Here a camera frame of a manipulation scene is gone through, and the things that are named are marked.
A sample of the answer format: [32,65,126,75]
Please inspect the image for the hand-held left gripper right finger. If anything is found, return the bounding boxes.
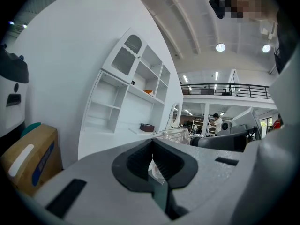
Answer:
[152,139,253,225]

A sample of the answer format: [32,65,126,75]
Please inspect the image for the storage shelf rack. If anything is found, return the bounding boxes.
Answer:
[191,118,218,136]

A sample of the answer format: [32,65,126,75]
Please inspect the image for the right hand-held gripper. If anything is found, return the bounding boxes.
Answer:
[189,106,263,152]

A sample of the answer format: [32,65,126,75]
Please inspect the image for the teal green round object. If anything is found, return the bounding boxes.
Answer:
[20,122,42,138]

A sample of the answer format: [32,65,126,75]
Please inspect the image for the black railing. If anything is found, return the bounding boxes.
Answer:
[180,82,273,100]

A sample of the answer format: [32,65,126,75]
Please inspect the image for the large white and grey machine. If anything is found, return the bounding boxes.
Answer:
[0,43,30,138]

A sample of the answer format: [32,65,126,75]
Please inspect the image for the flat cardboard box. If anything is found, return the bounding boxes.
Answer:
[0,123,63,198]

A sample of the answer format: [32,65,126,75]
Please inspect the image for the black head camera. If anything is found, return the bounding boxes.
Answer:
[209,0,226,20]

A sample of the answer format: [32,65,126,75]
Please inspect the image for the dark brown tissue box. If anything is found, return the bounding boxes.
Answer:
[140,123,155,132]

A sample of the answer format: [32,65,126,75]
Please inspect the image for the white desk with shelves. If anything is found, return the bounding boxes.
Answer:
[78,27,184,161]

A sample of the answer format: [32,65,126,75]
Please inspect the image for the oval mirror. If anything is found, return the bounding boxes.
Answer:
[168,102,181,128]

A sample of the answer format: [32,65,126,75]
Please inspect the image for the clear patterned cup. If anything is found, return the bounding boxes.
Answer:
[149,128,191,180]

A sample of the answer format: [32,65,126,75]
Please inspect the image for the person's head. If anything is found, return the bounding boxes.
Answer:
[222,0,279,22]

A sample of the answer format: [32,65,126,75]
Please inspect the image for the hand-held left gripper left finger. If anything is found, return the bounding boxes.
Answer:
[35,139,171,225]

